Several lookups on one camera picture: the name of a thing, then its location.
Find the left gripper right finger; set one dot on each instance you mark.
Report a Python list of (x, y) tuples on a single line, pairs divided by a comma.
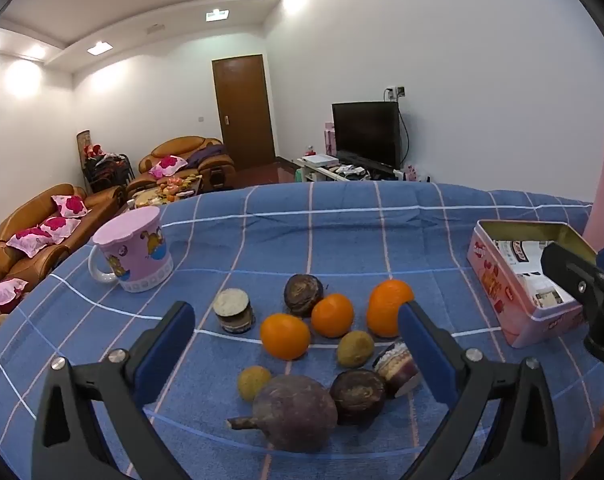
[(523, 440)]

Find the pink tin box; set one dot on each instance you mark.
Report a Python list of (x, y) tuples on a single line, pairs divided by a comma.
[(507, 258)]

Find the purple striped yam cylinder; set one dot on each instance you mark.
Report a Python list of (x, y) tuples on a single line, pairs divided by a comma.
[(397, 369)]

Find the dark cut yam back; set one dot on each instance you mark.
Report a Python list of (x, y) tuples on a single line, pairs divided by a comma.
[(302, 292)]

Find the brown leather armchair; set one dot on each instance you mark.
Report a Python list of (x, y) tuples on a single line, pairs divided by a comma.
[(183, 157)]

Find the white-faced yam cylinder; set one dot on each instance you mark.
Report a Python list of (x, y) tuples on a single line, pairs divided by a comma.
[(233, 310)]

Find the cluttered coffee table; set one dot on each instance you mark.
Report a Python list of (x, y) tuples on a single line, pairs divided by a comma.
[(171, 191)]

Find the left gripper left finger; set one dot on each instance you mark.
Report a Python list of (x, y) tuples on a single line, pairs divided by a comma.
[(68, 440)]

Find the brown wooden door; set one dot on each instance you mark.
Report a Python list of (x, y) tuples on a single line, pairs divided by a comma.
[(243, 109)]

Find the black television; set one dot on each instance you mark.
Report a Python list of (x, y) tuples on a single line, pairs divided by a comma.
[(368, 133)]

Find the black rack with items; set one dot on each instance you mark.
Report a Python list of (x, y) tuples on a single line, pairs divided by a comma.
[(102, 170)]

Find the brown-green kiwi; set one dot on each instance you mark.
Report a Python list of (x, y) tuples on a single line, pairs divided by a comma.
[(355, 349)]

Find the tangerine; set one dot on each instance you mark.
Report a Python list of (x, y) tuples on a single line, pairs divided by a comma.
[(284, 336), (333, 316)]

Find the pink cartoon mug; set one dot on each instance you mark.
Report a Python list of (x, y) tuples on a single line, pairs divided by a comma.
[(132, 251)]

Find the white tv stand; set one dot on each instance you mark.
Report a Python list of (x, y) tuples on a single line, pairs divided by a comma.
[(321, 168)]

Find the large orange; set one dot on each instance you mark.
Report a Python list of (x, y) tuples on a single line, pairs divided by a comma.
[(383, 307)]

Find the brown leather sofa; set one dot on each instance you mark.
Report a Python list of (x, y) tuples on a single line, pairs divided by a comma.
[(44, 231)]

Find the small yellow-green kiwi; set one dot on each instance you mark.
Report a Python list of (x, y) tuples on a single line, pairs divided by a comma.
[(251, 380)]

